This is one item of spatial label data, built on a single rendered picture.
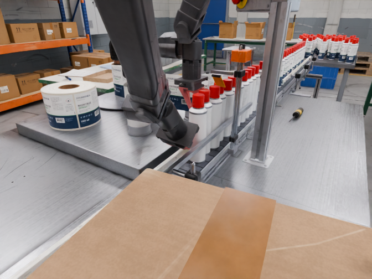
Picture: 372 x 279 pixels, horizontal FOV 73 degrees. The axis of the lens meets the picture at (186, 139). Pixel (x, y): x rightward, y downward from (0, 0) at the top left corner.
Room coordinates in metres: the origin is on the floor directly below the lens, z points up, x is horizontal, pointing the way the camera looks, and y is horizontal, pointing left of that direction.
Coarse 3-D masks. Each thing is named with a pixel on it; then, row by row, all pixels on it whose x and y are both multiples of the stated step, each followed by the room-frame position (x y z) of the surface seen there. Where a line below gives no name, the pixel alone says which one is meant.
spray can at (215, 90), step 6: (210, 90) 0.74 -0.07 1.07; (216, 90) 0.74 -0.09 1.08; (210, 96) 0.74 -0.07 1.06; (216, 96) 0.74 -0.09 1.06; (216, 102) 0.73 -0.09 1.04; (222, 102) 0.75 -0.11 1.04; (216, 108) 0.73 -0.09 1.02; (216, 114) 0.73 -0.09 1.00; (216, 120) 0.73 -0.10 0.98; (216, 126) 0.73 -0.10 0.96; (216, 138) 0.73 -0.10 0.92; (210, 144) 0.73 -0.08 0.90; (216, 144) 0.73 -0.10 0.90
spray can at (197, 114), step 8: (192, 96) 0.66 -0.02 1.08; (200, 96) 0.65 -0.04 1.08; (192, 104) 0.66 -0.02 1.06; (200, 104) 0.65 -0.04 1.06; (192, 112) 0.65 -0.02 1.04; (200, 112) 0.64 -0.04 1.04; (192, 120) 0.65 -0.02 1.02; (200, 120) 0.64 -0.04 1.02; (200, 128) 0.64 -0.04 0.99; (200, 136) 0.64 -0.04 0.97; (192, 144) 0.64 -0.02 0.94; (200, 152) 0.64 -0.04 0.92; (192, 160) 0.64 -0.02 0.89; (200, 160) 0.64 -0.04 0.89
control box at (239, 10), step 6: (246, 0) 0.84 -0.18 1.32; (252, 0) 0.81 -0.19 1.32; (258, 0) 0.79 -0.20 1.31; (264, 0) 0.77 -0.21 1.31; (270, 0) 0.75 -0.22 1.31; (294, 0) 0.77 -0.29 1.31; (300, 0) 0.78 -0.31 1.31; (240, 6) 0.86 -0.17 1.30; (246, 6) 0.84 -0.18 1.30; (252, 6) 0.81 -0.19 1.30; (258, 6) 0.79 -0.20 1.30; (264, 6) 0.76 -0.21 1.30; (294, 6) 0.77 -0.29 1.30; (240, 12) 0.88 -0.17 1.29; (246, 12) 0.87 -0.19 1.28; (252, 12) 0.87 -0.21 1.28; (258, 12) 0.87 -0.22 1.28; (264, 12) 0.87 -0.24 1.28
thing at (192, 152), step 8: (248, 104) 0.95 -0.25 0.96; (240, 112) 0.86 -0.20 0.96; (216, 128) 0.71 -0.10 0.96; (224, 128) 0.74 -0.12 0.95; (208, 136) 0.66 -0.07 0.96; (200, 144) 0.61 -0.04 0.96; (192, 152) 0.56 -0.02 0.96; (184, 160) 0.53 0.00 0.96; (168, 168) 0.49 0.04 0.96; (176, 168) 0.50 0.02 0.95
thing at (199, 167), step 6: (252, 114) 1.06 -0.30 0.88; (246, 120) 0.98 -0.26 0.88; (240, 126) 0.92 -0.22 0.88; (228, 138) 0.81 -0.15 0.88; (222, 144) 0.76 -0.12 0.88; (210, 150) 0.72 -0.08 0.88; (216, 150) 0.72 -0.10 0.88; (210, 156) 0.68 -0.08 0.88; (186, 162) 0.65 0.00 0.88; (204, 162) 0.65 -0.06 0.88; (180, 168) 0.61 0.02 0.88; (186, 168) 0.61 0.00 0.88; (198, 168) 0.61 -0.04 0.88; (174, 174) 0.58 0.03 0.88
